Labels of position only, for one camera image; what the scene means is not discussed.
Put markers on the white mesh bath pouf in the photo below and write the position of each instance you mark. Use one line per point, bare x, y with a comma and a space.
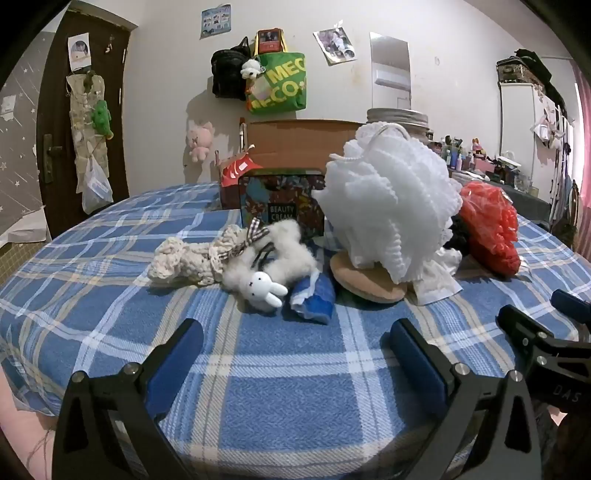
392, 198

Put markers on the clear plastic bag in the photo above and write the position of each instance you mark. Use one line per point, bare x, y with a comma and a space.
96, 187

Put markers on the cream crocheted scrunchie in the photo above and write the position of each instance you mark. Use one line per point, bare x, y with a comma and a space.
184, 263

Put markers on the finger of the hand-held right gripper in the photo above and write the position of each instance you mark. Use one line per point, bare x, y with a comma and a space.
524, 327
572, 303

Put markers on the white fluffy bunny scrunchie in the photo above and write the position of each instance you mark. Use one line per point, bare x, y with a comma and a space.
295, 258

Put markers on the small blue wall poster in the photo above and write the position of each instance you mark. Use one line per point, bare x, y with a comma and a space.
215, 21

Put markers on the red mesh bath pouf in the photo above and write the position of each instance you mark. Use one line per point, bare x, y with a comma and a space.
491, 226

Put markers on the blue plaid tablecloth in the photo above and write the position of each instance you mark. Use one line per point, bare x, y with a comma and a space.
277, 369

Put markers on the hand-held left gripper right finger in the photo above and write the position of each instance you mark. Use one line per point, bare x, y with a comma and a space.
418, 364

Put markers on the green plush toy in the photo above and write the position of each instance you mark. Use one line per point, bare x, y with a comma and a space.
101, 117

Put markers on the glass jar with metal lid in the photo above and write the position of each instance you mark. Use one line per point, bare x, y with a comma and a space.
401, 117

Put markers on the pink stick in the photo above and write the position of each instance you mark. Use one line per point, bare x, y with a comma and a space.
216, 164

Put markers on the patterned tin box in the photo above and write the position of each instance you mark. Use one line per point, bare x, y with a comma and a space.
281, 194

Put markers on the cardboard box with red lining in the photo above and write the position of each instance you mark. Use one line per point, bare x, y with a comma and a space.
295, 143

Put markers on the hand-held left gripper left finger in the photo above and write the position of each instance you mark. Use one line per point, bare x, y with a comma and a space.
178, 364

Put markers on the paper picture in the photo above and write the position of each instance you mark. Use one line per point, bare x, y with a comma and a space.
79, 50

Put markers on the black scrunchie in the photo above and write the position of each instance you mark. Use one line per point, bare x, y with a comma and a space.
458, 233

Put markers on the white fabric wardrobe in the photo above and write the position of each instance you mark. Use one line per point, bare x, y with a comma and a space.
517, 120

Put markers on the dark suitcase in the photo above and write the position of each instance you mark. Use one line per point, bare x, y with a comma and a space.
517, 71

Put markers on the red photo card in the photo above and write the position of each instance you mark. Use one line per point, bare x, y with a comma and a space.
268, 40

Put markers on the hanging clear organizer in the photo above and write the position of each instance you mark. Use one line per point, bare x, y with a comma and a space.
83, 120

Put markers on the tan round powder puff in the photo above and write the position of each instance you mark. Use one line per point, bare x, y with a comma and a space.
364, 284

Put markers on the black bag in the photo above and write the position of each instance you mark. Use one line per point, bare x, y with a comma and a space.
226, 74

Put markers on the photo print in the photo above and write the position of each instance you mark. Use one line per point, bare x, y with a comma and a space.
334, 44

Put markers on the white plush dog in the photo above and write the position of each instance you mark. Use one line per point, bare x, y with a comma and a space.
251, 68

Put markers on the white paper sheet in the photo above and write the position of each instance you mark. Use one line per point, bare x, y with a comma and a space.
25, 228

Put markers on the pale pink plush toy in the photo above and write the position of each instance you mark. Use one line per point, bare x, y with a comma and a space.
199, 138

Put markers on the dark wooden door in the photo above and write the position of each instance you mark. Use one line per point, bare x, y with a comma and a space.
117, 152

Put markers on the green tote bag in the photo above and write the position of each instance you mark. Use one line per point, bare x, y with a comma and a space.
281, 83

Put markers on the white lace cloth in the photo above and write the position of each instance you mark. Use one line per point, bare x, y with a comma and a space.
434, 281

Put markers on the pink curtain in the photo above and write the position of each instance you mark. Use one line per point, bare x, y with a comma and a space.
584, 138

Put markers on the wall mirror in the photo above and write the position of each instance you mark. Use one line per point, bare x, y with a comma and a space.
390, 64

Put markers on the blue cloth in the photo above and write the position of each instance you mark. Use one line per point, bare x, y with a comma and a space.
318, 300

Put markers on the dark table with cosmetics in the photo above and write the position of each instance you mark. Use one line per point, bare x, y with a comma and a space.
455, 159

